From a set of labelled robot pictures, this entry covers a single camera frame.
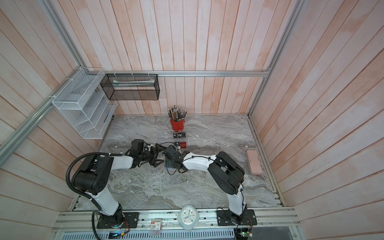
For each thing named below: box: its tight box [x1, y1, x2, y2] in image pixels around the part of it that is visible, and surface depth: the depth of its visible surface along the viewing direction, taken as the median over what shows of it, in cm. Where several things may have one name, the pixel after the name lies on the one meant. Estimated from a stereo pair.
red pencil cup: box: [170, 119, 186, 132], surface depth 106 cm
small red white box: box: [150, 218, 162, 237], surface depth 71 cm
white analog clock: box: [177, 204, 200, 231], surface depth 74 cm
